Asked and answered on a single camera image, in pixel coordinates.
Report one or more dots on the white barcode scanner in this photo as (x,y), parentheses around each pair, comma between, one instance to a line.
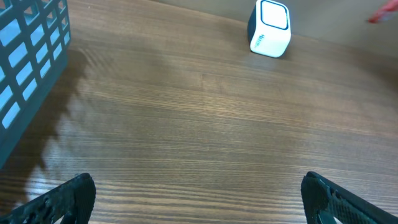
(269,28)

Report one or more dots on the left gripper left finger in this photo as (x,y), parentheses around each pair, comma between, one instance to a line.
(72,202)

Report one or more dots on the grey plastic shopping basket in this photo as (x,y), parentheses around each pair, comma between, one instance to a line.
(35,36)

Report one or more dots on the red stick snack packet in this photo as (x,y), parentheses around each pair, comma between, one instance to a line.
(384,12)

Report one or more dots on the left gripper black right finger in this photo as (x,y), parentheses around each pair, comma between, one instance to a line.
(326,202)

